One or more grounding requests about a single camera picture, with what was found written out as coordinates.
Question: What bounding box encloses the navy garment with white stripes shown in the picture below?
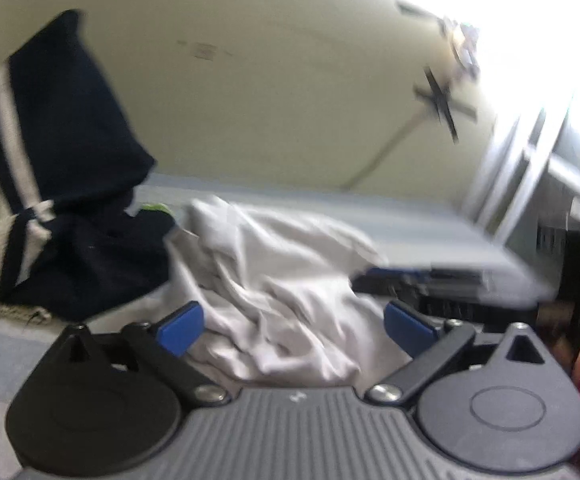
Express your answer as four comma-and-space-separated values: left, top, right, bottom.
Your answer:
0, 9, 177, 322

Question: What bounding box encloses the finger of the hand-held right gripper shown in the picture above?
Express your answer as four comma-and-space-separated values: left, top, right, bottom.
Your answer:
352, 266, 433, 298

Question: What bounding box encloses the thin wall cable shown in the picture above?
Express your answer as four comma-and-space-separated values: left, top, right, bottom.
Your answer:
347, 112, 423, 188

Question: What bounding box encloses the light blue bedsheet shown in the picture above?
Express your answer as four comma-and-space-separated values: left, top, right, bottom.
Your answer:
0, 172, 535, 476

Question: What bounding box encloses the dark cabinet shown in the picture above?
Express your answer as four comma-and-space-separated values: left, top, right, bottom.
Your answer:
532, 125, 580, 356

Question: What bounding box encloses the white metal window frame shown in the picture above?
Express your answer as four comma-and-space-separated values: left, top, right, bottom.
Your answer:
462, 105, 573, 248

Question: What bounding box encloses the ceiling fan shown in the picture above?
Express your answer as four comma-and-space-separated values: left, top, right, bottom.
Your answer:
412, 66, 478, 145

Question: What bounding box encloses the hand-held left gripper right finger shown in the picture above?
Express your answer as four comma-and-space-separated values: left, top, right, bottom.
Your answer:
365, 300, 545, 407

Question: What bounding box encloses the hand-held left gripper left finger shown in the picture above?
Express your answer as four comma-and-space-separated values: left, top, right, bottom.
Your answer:
62, 301, 233, 408

